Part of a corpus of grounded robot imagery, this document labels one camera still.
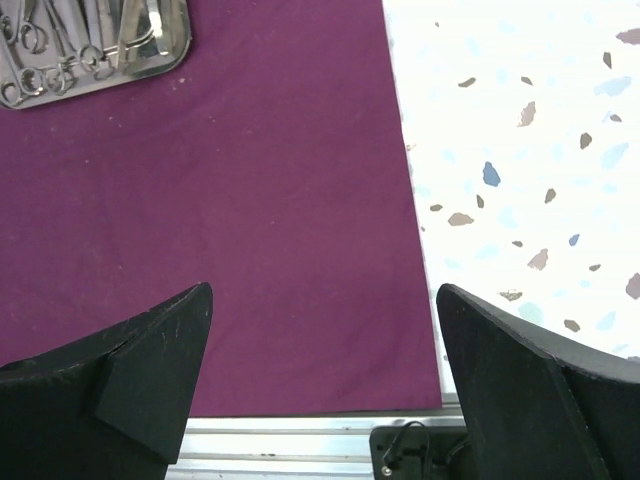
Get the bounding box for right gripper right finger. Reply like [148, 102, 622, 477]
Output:
[436, 284, 639, 479]

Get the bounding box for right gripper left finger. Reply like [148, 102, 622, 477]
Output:
[1, 282, 213, 480]

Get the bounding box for purple surgical cloth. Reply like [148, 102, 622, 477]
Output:
[1, 0, 441, 417]

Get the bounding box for steel instrument tray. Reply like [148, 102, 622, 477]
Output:
[1, 0, 192, 110]

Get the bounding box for steel scissors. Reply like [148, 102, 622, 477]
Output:
[1, 0, 46, 55]

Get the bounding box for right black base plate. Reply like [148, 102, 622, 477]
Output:
[369, 420, 479, 480]

